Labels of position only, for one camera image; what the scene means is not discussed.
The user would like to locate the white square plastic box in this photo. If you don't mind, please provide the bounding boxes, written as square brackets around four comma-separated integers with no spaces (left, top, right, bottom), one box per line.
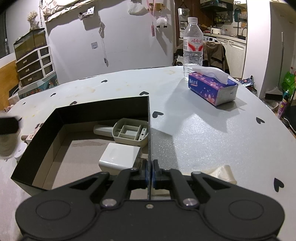
[98,143,140,175]

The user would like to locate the grey plastic tray holder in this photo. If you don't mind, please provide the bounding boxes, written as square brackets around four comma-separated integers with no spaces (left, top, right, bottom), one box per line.
[93,118,149,148]

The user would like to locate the black cardboard storage box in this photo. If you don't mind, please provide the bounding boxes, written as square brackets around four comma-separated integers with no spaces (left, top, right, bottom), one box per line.
[11,96,150,195]

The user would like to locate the cream tape piece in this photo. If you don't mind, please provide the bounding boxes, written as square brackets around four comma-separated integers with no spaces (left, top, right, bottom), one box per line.
[201,165,237,185]

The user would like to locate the white drawer cabinet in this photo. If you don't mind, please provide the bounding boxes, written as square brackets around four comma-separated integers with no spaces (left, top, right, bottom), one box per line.
[16,46,55,87]

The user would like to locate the glass terrarium tank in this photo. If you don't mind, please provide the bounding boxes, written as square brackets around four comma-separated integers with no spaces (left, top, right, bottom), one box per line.
[14,28,47,60]

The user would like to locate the purple tissue pack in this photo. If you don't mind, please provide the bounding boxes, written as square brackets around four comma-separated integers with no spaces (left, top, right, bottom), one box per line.
[188,66,238,106]

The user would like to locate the dried flower bouquet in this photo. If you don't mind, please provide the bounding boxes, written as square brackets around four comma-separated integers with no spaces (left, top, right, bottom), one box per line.
[27,11,39,31]

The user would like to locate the purple spray can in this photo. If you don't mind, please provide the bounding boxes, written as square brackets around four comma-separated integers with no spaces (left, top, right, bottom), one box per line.
[277,90,290,119]

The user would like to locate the brown jacket on chair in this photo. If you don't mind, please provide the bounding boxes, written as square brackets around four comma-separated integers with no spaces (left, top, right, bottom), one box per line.
[174,40,230,74]

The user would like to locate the clear plastic water bottle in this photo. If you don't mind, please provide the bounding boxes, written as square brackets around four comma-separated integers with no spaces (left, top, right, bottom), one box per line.
[183,17,204,80]

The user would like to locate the green shopping bag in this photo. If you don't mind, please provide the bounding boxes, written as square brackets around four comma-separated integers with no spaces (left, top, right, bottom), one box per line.
[281,72,295,94]

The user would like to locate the white fluffy sheep toy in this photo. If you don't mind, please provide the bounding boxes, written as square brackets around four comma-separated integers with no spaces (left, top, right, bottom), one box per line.
[156,17,168,28]

